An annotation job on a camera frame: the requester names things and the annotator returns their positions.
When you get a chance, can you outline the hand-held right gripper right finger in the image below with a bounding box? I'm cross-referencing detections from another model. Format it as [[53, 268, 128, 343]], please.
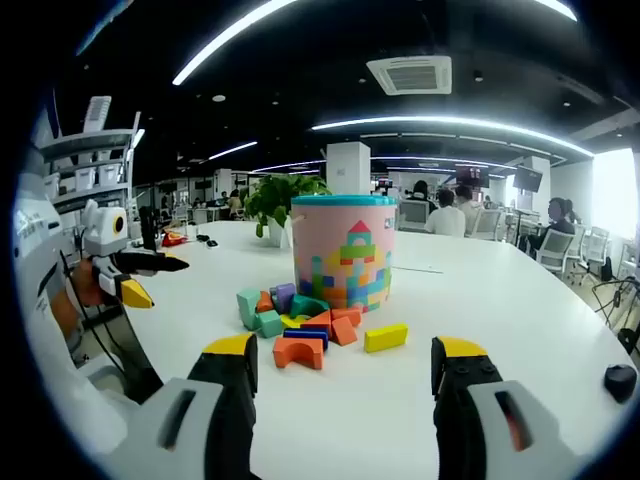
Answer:
[[430, 335, 591, 480]]

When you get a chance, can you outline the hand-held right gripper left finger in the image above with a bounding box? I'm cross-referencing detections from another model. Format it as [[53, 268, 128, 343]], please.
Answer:
[[107, 332, 261, 480]]

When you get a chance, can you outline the pile of colourful toy blocks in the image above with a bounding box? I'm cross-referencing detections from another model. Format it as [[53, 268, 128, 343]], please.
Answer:
[[235, 282, 364, 371]]

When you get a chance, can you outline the yellow toy block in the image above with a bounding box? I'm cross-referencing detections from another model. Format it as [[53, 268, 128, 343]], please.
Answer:
[[363, 323, 410, 355]]

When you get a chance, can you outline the pink toy storage bucket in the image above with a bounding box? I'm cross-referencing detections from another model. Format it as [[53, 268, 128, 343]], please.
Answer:
[[290, 193, 399, 312]]

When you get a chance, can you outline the row of white storage bins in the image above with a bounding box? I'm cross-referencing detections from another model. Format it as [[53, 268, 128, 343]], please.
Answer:
[[42, 162, 126, 196]]

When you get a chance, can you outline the person's left hand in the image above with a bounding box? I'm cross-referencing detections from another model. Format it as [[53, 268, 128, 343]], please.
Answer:
[[69, 257, 109, 307]]

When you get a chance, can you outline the black bottle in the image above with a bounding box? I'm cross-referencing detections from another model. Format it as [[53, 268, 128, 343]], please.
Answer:
[[138, 206, 159, 251]]

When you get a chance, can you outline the white chest-worn device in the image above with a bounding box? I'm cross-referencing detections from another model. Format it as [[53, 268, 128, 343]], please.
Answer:
[[17, 144, 64, 236]]

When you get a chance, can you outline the white table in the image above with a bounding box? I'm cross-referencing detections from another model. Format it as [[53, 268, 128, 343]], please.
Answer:
[[74, 219, 639, 480]]

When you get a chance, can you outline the grey shelf rack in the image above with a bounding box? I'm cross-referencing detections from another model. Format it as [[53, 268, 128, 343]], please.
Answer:
[[37, 110, 146, 211]]

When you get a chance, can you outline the person in white shirt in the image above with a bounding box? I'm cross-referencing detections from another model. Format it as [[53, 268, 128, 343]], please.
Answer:
[[12, 199, 146, 461]]

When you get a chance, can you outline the ceiling light strip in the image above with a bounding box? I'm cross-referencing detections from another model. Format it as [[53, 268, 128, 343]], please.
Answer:
[[309, 115, 596, 157], [207, 141, 259, 161], [172, 0, 301, 86]]

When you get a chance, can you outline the green plant in white pot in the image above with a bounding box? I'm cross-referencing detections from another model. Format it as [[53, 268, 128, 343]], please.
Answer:
[[242, 173, 333, 250]]

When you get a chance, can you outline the black round object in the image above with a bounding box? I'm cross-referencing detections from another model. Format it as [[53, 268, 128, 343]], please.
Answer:
[[603, 364, 639, 404]]

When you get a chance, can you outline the white office chair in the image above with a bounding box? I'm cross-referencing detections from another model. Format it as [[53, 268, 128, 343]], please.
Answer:
[[569, 225, 612, 287], [535, 227, 576, 275], [472, 208, 504, 241]]

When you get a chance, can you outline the black tripod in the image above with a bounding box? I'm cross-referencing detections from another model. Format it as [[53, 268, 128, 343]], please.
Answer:
[[592, 276, 640, 334]]

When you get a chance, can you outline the ceiling air conditioner vent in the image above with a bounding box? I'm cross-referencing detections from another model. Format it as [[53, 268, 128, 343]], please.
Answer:
[[365, 55, 454, 96]]

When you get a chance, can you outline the thin black cable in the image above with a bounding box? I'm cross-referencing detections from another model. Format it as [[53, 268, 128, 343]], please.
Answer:
[[58, 249, 129, 381]]

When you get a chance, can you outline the black wall screen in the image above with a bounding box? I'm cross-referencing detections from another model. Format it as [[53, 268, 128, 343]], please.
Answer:
[[512, 166, 544, 193]]

